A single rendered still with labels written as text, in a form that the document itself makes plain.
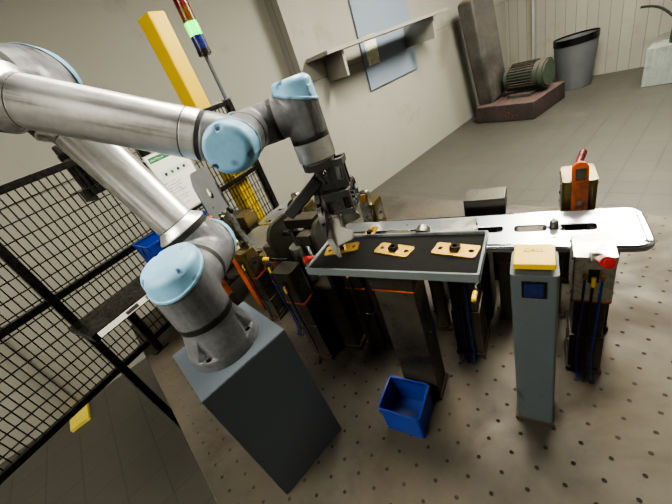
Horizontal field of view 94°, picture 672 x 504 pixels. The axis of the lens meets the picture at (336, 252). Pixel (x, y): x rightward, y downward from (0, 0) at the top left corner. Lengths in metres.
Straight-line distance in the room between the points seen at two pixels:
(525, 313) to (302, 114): 0.53
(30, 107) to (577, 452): 1.13
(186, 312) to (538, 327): 0.64
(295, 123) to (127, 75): 2.42
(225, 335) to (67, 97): 0.45
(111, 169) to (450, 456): 0.94
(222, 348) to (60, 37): 2.56
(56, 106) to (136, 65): 2.41
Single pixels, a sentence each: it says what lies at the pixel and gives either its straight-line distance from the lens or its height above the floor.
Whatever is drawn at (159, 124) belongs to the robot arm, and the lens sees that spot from 0.53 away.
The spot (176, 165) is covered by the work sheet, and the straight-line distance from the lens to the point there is 1.79.
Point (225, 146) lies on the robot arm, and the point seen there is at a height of 1.48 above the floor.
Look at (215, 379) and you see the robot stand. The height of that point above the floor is 1.10.
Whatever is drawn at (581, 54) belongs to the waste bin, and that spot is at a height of 0.47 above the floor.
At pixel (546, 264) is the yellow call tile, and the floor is 1.16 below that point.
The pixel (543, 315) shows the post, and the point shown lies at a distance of 0.67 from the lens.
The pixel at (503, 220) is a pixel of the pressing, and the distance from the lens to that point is 1.03.
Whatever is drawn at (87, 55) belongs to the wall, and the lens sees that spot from 2.96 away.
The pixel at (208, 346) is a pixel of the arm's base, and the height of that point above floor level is 1.16.
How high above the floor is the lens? 1.53
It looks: 30 degrees down
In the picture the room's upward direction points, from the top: 21 degrees counter-clockwise
